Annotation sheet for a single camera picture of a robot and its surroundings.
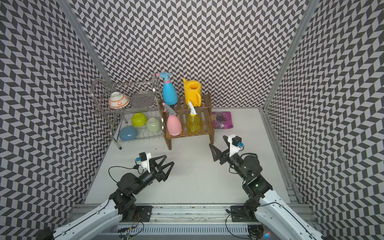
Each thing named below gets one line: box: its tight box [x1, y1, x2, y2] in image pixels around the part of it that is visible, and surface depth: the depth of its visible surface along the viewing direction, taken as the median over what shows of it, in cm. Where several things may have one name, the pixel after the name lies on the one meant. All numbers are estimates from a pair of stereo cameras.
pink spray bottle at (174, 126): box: [162, 102, 182, 136], surface depth 81 cm
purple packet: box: [211, 111, 234, 129], surface depth 107 cm
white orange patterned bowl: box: [108, 91, 130, 109], surface depth 83 cm
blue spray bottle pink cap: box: [156, 72, 179, 106], surface depth 81 cm
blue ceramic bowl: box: [119, 126, 138, 141], surface depth 96 cm
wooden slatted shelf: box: [158, 93, 215, 151], surface depth 86 cm
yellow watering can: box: [183, 78, 202, 107], surface depth 79 cm
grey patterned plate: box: [130, 91, 155, 108], surface depth 86 cm
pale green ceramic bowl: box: [146, 117, 162, 133], surface depth 100 cm
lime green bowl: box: [131, 112, 147, 127], surface depth 104 cm
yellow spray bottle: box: [186, 100, 201, 135], surface depth 82 cm
